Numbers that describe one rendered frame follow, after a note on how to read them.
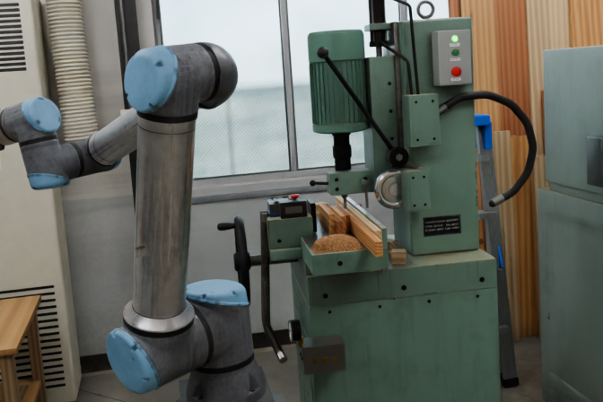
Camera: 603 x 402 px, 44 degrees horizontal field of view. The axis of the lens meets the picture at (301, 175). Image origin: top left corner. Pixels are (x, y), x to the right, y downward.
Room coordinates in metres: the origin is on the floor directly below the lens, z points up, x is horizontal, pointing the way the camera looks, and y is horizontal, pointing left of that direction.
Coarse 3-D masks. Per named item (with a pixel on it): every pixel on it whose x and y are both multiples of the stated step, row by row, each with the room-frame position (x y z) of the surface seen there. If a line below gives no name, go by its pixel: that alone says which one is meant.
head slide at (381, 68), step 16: (368, 64) 2.28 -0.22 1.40; (384, 64) 2.28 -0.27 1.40; (368, 80) 2.30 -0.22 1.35; (384, 80) 2.28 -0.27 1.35; (368, 96) 2.31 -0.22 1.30; (384, 96) 2.28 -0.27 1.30; (384, 112) 2.28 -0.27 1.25; (368, 128) 2.33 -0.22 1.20; (384, 128) 2.28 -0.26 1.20; (368, 144) 2.34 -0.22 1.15; (384, 144) 2.28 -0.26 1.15; (368, 160) 2.36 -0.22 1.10; (384, 160) 2.28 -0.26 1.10
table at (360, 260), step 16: (320, 224) 2.34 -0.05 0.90; (304, 240) 2.13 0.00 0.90; (272, 256) 2.15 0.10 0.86; (288, 256) 2.16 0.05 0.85; (304, 256) 2.12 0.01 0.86; (320, 256) 1.96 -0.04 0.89; (336, 256) 1.96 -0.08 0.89; (352, 256) 1.97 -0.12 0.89; (368, 256) 1.97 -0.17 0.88; (384, 256) 1.98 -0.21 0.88; (320, 272) 1.96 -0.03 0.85; (336, 272) 1.96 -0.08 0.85; (352, 272) 1.97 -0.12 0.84
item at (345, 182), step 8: (328, 176) 2.31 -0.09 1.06; (336, 176) 2.30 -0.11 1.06; (344, 176) 2.30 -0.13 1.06; (352, 176) 2.30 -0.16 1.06; (360, 176) 2.31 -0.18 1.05; (368, 176) 2.31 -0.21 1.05; (328, 184) 2.32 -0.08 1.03; (336, 184) 2.30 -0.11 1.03; (344, 184) 2.30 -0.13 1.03; (352, 184) 2.30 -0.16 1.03; (360, 184) 2.31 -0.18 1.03; (368, 184) 2.31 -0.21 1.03; (328, 192) 2.33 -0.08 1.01; (336, 192) 2.30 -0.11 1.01; (344, 192) 2.30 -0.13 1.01; (352, 192) 2.30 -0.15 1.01; (360, 192) 2.31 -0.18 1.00; (368, 192) 2.31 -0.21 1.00
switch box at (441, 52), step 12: (432, 36) 2.25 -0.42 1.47; (444, 36) 2.20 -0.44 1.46; (468, 36) 2.21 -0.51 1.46; (444, 48) 2.20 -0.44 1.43; (468, 48) 2.21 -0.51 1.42; (444, 60) 2.20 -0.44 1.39; (468, 60) 2.21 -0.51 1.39; (444, 72) 2.20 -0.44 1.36; (468, 72) 2.21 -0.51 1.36; (444, 84) 2.20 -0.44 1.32; (456, 84) 2.21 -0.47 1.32
